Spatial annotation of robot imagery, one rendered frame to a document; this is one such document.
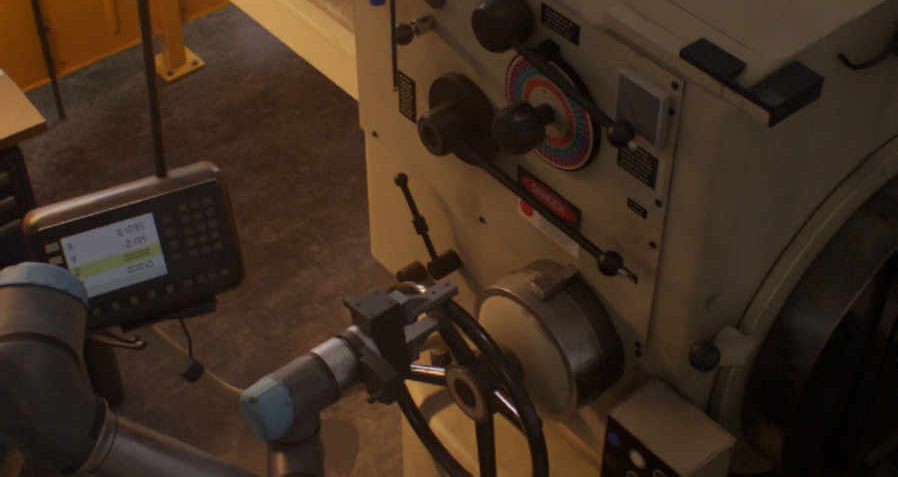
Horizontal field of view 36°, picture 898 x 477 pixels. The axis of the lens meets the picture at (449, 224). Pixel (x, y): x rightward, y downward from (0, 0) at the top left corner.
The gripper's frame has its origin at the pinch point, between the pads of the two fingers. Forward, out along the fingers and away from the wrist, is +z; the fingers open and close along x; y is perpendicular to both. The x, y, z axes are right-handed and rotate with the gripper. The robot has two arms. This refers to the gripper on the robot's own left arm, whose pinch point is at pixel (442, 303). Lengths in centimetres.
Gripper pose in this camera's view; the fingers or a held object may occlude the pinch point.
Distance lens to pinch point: 189.6
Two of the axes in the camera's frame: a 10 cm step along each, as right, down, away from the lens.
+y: -6.3, -3.8, 6.8
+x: 1.2, 8.1, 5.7
